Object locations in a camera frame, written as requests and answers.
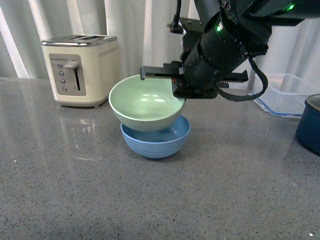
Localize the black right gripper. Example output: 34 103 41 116
140 61 248 99

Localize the light green bowl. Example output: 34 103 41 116
108 75 186 132

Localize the light blue bowl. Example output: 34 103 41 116
120 115 192 159

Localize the cream toaster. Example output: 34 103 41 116
41 34 122 107

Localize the clear plastic container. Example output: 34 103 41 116
254 73 320 118

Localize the dark blue saucepan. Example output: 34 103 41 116
296 94 320 156

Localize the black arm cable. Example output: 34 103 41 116
214 56 269 102

